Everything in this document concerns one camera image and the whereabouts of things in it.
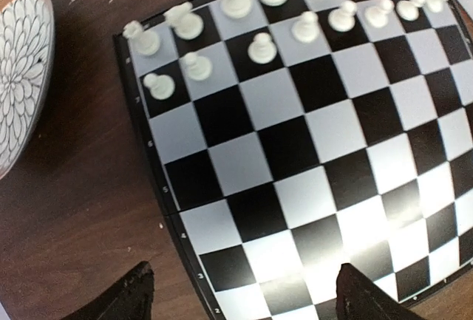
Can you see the white chess pawn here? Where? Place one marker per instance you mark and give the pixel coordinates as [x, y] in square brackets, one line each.
[161, 87]
[198, 67]
[262, 50]
[306, 28]

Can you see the floral ceramic plate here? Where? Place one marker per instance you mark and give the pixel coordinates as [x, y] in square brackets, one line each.
[27, 56]

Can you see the white chess rook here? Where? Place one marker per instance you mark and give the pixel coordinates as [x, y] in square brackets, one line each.
[145, 42]

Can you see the white chess knight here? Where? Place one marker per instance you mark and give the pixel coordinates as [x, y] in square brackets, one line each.
[186, 24]

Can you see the black white chessboard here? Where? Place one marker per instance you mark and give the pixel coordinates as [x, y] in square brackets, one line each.
[356, 147]

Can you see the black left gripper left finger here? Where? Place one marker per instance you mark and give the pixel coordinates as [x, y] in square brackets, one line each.
[130, 297]

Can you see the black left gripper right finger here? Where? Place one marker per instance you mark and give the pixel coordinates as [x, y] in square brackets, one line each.
[360, 299]

